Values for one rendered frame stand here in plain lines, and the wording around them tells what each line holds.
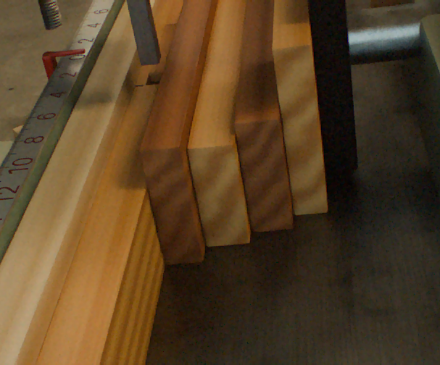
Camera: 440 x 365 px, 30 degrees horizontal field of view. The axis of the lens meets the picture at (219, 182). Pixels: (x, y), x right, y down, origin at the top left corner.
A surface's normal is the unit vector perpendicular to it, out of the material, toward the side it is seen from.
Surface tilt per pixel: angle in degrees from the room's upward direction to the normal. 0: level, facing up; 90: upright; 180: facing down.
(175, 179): 90
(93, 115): 0
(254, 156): 90
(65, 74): 0
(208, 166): 90
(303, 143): 90
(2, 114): 0
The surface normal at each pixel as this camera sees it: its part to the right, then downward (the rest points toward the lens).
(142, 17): -0.07, 0.54
